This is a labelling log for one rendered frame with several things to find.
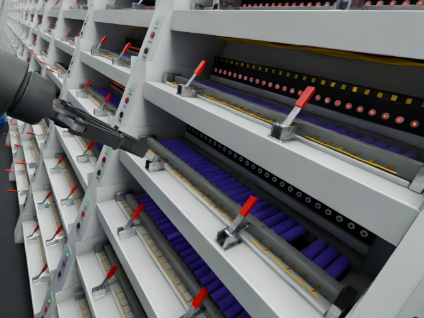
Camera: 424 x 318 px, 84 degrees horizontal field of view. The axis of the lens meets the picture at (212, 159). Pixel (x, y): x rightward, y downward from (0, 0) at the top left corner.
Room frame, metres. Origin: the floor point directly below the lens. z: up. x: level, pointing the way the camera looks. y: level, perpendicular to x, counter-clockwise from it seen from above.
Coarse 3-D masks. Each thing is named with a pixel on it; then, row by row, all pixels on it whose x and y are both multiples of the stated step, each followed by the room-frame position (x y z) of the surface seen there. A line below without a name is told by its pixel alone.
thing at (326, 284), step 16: (160, 144) 0.63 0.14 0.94; (176, 160) 0.56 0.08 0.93; (192, 176) 0.51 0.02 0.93; (208, 192) 0.47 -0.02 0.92; (224, 208) 0.44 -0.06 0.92; (240, 208) 0.42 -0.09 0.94; (240, 224) 0.41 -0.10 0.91; (256, 224) 0.39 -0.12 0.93; (272, 240) 0.36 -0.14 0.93; (288, 256) 0.34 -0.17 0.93; (304, 256) 0.34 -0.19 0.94; (288, 272) 0.32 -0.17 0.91; (304, 272) 0.32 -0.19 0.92; (320, 272) 0.32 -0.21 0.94; (320, 288) 0.31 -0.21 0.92; (336, 288) 0.29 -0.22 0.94
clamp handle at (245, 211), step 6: (252, 198) 0.37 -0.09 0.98; (246, 204) 0.37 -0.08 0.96; (252, 204) 0.36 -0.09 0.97; (240, 210) 0.37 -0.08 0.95; (246, 210) 0.36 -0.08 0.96; (240, 216) 0.36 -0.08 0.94; (234, 222) 0.36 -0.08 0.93; (240, 222) 0.36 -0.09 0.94; (228, 228) 0.36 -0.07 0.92; (234, 228) 0.36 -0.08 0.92
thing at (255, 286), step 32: (128, 128) 0.64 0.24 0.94; (160, 128) 0.71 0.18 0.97; (128, 160) 0.59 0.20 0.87; (224, 160) 0.61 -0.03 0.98; (160, 192) 0.47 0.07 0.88; (192, 224) 0.39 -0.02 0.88; (320, 224) 0.43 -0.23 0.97; (224, 256) 0.33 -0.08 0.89; (256, 256) 0.35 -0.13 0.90; (256, 288) 0.29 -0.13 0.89; (288, 288) 0.30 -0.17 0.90; (352, 288) 0.30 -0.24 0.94
